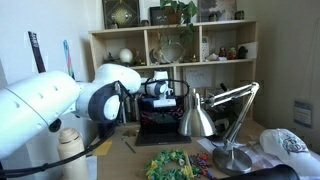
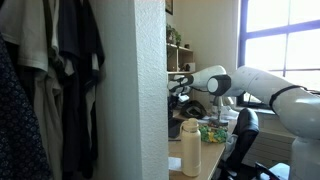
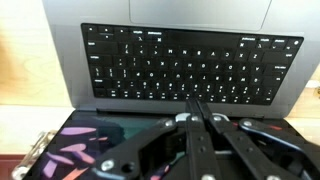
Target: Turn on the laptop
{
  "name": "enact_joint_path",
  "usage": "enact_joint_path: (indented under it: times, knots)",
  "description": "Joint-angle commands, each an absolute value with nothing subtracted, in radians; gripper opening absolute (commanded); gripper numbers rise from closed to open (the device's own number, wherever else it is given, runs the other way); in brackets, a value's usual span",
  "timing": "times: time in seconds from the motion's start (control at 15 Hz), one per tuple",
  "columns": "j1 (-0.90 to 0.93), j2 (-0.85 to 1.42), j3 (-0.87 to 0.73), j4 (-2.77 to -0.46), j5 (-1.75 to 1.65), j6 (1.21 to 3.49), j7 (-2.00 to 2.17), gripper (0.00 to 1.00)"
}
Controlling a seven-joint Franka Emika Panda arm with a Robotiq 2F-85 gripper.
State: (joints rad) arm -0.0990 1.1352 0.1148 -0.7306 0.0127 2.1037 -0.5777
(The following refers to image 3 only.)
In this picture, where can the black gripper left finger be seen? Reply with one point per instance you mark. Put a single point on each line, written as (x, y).
(203, 164)

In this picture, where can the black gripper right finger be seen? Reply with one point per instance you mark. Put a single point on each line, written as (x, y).
(254, 159)

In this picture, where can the grey laptop with keyboard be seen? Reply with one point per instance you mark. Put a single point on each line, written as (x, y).
(130, 66)

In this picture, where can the metallic object at table edge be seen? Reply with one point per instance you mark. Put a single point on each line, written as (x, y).
(29, 159)

